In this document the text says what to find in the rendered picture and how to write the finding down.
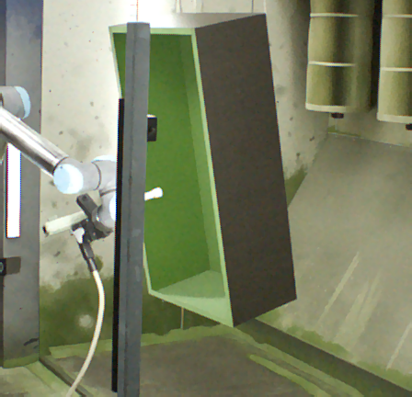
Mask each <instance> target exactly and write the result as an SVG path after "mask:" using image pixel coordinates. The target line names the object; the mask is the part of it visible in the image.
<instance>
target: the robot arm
mask: <svg viewBox="0 0 412 397"><path fill-rule="evenodd" d="M29 112H30V100H29V95H28V94H27V92H26V91H25V90H24V89H23V88H21V87H18V86H0V164H1V161H2V160H3V157H4V155H5V152H6V148H7V146H8V144H9V145H11V146H12V147H13V148H15V149H16V150H17V151H19V152H20V153H22V154H23V155H24V156H25V155H26V156H27V158H28V159H29V160H30V161H31V162H33V163H34V164H36V165H37V166H38V167H40V168H41V169H42V170H44V171H45V172H46V173H48V174H49V175H50V176H52V177H53V180H54V184H55V186H56V187H57V188H58V189H59V190H60V191H61V192H63V193H66V194H74V193H76V192H84V191H91V190H98V193H99V196H100V199H101V202H102V204H101V205H100V206H97V204H96V203H95V202H94V200H93V199H92V198H90V196H89V195H88V194H87V193H85V194H82V195H79V196H77V197H76V201H75V202H76V204H77V205H78V206H79V207H80V209H81V210H82V211H83V212H84V214H85V215H86V216H87V218H86V219H84V220H82V221H80V222H79V223H77V224H76V225H75V226H73V228H72V234H74V236H75V238H76V240H77V241H78V242H79V243H81V242H82V237H81V236H82V235H83V234H84V233H85V236H86V237H85V241H86V244H89V243H90V242H92V241H94V240H100V239H102V238H103V239H105V238H106V237H108V236H110V234H111V233H114V232H113V230H114V229H115V212H116V176H117V157H116V156H115V155H102V156H99V157H96V158H94V159H92V160H91V161H90V162H89V163H78V162H77V161H76V160H75V159H74V158H73V157H72V156H69V155H68V154H67V153H65V152H64V151H62V150H59V149H58V148H57V147H55V146H54V145H53V144H51V143H50V142H48V141H47V140H45V139H44V138H43V137H41V136H40V135H39V134H38V133H37V132H35V131H34V130H32V129H31V128H30V127H29V126H28V125H26V124H25V123H23V122H22V121H21V120H19V119H23V118H25V117H27V116H28V114H29ZM79 230H80V231H79ZM87 239H88V240H89V241H90V242H89V241H88V240H87Z"/></svg>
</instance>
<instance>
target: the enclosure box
mask: <svg viewBox="0 0 412 397"><path fill-rule="evenodd" d="M135 21H144V22H151V41H150V70H149V100H148V115H149V116H153V117H157V128H156V141H154V142H147V156H146V170H145V193H147V192H150V191H152V190H153V189H156V188H160V189H161V191H162V196H161V197H158V198H149V199H147V200H146V201H145V220H144V249H143V258H144V263H145V270H146V276H147V282H148V288H149V293H150V294H152V295H154V296H156V297H157V298H159V299H162V300H164V301H168V302H171V303H173V304H176V305H177V306H180V307H182V308H185V309H187V310H189V311H192V312H195V313H197V314H200V315H202V316H205V317H207V318H210V319H212V320H214V321H216V322H218V323H222V324H225V325H227V326H228V325H230V326H232V327H235V326H237V325H239V324H243V323H246V322H249V321H251V320H252V319H254V318H256V317H258V316H260V315H262V314H264V313H267V312H270V311H272V310H275V309H277V308H279V307H280V306H283V305H285V304H287V303H289V302H291V301H295V300H297V294H296V286H295V277H294V269H293V260H292V244H291V237H290V228H289V219H288V211H287V202H286V194H285V186H284V176H283V168H282V160H281V151H280V136H279V127H278V119H277V110H276V102H275V94H274V84H273V76H272V68H271V60H270V52H269V35H268V27H267V19H266V14H265V13H242V12H176V13H170V14H166V15H162V16H157V17H149V18H145V19H140V20H135ZM108 29H109V40H110V46H111V52H112V58H113V64H114V69H115V75H116V81H117V87H118V93H119V98H125V66H126V33H127V22H126V23H121V24H117V25H112V26H108Z"/></svg>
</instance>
